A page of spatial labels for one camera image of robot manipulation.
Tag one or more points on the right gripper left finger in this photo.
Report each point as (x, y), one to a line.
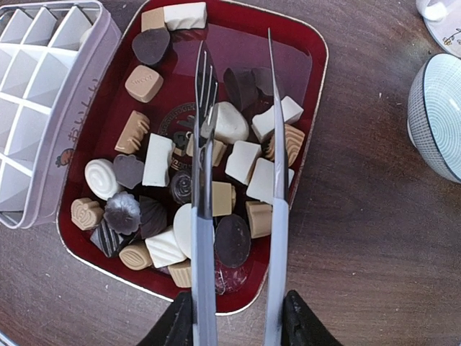
(174, 327)

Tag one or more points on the blue spiral patterned bowl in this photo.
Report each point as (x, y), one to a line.
(433, 122)

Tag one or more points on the white metal tongs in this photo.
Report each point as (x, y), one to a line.
(204, 325)

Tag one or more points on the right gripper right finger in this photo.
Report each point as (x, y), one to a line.
(300, 326)

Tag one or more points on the dark shell chocolate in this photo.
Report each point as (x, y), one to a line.
(150, 46)

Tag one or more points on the lilac tin box with dividers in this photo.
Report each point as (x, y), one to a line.
(54, 56)

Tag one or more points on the tan sweet chocolate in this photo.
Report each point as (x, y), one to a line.
(143, 84)

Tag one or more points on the white oval chocolate in tray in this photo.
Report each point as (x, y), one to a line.
(182, 229)

